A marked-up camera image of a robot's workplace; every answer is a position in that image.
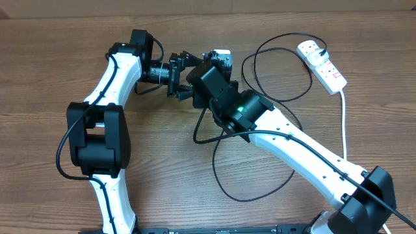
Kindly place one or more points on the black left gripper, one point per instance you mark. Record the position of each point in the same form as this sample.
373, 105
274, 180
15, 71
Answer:
184, 59

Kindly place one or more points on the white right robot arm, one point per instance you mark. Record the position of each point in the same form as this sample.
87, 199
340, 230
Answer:
362, 201

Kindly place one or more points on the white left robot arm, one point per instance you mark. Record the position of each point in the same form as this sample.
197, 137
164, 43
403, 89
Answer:
97, 129

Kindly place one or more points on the white USB charger plug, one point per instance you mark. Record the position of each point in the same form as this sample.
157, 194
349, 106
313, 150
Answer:
316, 58

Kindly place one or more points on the white power strip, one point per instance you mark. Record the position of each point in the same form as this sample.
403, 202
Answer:
330, 77

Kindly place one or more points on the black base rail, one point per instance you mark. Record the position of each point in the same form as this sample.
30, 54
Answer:
278, 229

